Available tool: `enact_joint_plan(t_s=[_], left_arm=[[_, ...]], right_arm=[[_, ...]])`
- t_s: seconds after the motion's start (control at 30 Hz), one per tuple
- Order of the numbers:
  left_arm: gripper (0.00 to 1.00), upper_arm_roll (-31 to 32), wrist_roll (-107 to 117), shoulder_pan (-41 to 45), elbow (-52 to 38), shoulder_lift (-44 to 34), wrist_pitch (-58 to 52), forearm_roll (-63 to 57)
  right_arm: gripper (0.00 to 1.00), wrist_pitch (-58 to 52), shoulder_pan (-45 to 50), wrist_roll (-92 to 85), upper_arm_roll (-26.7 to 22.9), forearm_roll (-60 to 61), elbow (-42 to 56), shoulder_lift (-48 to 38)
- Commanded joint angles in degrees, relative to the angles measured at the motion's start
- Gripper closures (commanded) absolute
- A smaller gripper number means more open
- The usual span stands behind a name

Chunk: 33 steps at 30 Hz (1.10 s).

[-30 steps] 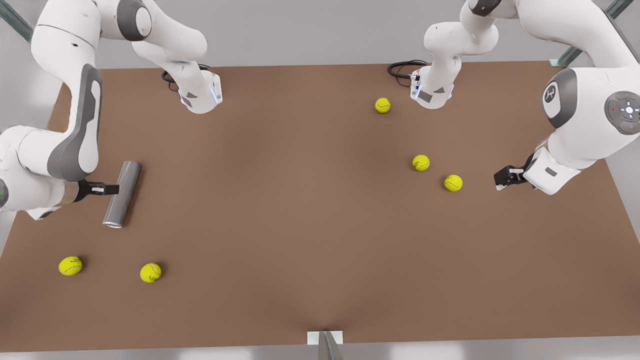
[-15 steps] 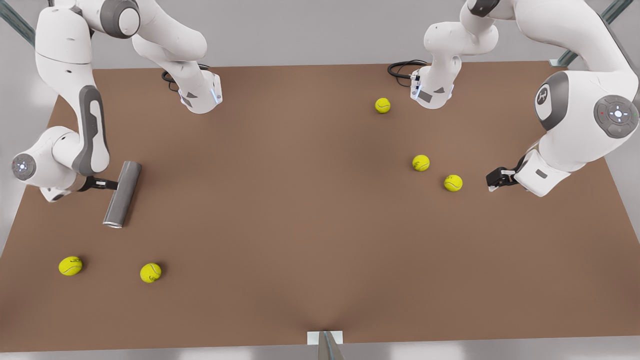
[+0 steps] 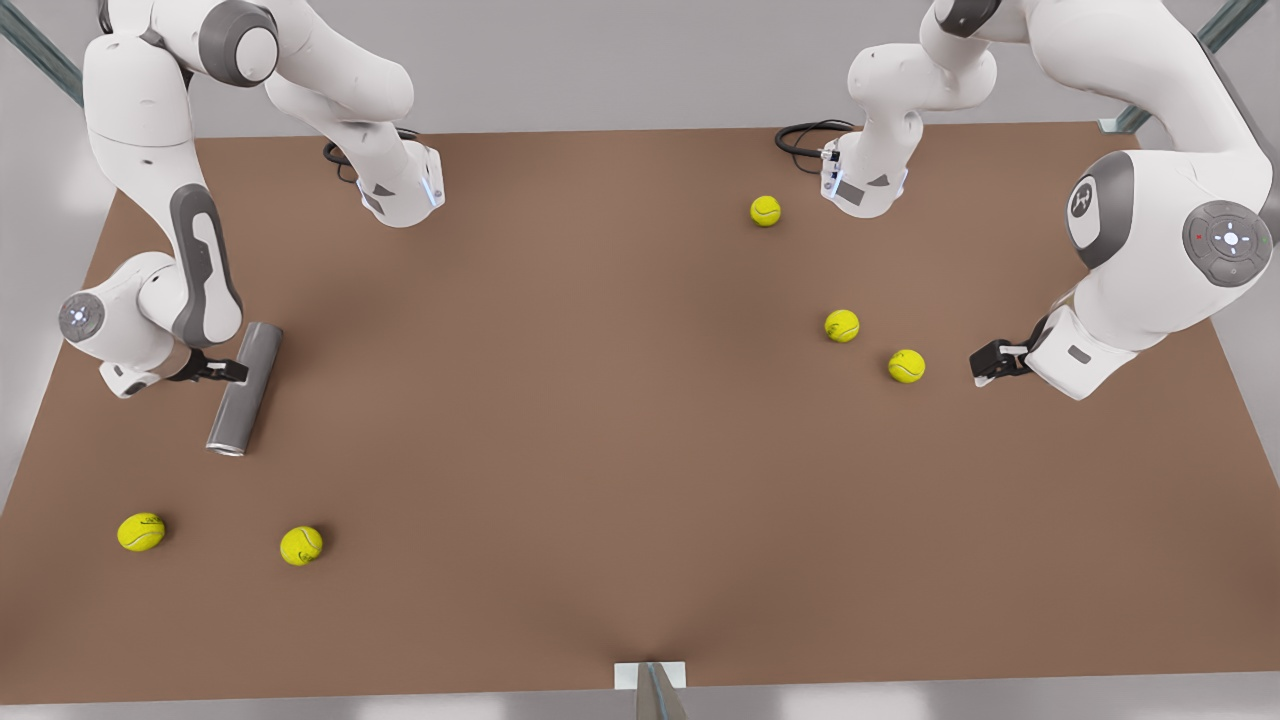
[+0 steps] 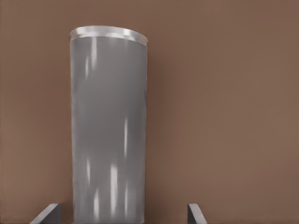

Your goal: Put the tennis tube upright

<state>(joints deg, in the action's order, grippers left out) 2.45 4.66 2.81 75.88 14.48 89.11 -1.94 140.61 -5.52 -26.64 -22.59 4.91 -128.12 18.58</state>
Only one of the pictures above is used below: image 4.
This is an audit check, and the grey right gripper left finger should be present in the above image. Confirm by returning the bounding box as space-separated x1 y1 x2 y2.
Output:
29 203 62 224

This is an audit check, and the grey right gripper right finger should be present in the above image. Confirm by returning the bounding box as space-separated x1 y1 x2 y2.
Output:
188 203 207 224

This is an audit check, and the grey translucent tennis ball tube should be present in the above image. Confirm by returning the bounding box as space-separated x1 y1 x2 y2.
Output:
70 25 149 224

